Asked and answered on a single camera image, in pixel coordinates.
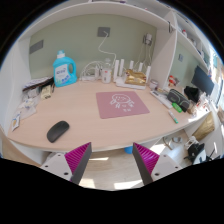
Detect grey pencil case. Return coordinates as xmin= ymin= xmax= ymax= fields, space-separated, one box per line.
xmin=166 ymin=88 xmax=191 ymax=112

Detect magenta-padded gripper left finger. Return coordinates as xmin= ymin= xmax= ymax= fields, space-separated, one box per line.
xmin=40 ymin=141 xmax=93 ymax=186

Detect white cable from wall socket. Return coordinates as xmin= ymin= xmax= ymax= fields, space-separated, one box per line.
xmin=97 ymin=31 xmax=118 ymax=68

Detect white charger cables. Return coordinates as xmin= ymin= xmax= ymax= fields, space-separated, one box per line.
xmin=136 ymin=43 xmax=156 ymax=69

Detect small red figurine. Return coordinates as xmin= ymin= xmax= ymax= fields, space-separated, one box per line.
xmin=167 ymin=75 xmax=178 ymax=87

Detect pink mouse pad with drawing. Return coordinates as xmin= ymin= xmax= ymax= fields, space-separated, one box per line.
xmin=95 ymin=90 xmax=151 ymax=120

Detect white power strip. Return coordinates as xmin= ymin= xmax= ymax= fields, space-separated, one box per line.
xmin=80 ymin=74 xmax=101 ymax=83

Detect white charger in wall outlet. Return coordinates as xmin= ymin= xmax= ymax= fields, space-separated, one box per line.
xmin=143 ymin=32 xmax=154 ymax=47

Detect black bag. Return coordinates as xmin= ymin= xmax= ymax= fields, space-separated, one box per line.
xmin=183 ymin=85 xmax=201 ymax=103

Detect white shelf unit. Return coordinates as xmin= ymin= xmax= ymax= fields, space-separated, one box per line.
xmin=16 ymin=0 xmax=218 ymax=91

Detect white remote control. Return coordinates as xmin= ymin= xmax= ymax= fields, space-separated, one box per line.
xmin=149 ymin=89 xmax=173 ymax=110

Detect coiled white cables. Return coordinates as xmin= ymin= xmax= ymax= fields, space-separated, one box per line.
xmin=80 ymin=60 xmax=104 ymax=79

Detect white marker with green cap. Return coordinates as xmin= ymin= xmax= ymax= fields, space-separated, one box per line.
xmin=168 ymin=109 xmax=180 ymax=125

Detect small round white jar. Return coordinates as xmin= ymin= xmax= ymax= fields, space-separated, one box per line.
xmin=148 ymin=79 xmax=159 ymax=90

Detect white sachet with yellow print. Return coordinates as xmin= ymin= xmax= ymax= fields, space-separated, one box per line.
xmin=11 ymin=111 xmax=22 ymax=132

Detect gold snack bag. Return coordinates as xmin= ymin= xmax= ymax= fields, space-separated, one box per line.
xmin=124 ymin=68 xmax=148 ymax=87

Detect blue detergent bottle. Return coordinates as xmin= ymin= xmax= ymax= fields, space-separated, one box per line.
xmin=52 ymin=49 xmax=78 ymax=88

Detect dark stack of papers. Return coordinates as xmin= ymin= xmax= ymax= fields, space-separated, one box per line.
xmin=22 ymin=76 xmax=55 ymax=93

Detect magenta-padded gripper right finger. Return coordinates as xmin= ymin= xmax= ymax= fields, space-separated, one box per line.
xmin=132 ymin=142 xmax=183 ymax=187

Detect clear bottle with white label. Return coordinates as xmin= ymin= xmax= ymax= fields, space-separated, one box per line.
xmin=100 ymin=58 xmax=113 ymax=84

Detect white router with antennas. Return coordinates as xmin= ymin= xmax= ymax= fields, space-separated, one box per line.
xmin=113 ymin=59 xmax=153 ymax=90

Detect square grey wall socket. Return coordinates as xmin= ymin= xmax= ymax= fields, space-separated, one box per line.
xmin=97 ymin=26 xmax=111 ymax=38

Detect long grey wall plate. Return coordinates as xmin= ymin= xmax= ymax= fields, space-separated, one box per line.
xmin=28 ymin=39 xmax=45 ymax=55

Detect black computer mouse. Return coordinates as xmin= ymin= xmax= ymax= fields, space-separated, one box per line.
xmin=46 ymin=120 xmax=71 ymax=144

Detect black monitor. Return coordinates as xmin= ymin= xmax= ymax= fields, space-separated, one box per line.
xmin=190 ymin=65 xmax=215 ymax=97

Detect small beige box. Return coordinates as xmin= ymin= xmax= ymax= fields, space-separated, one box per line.
xmin=40 ymin=84 xmax=53 ymax=100

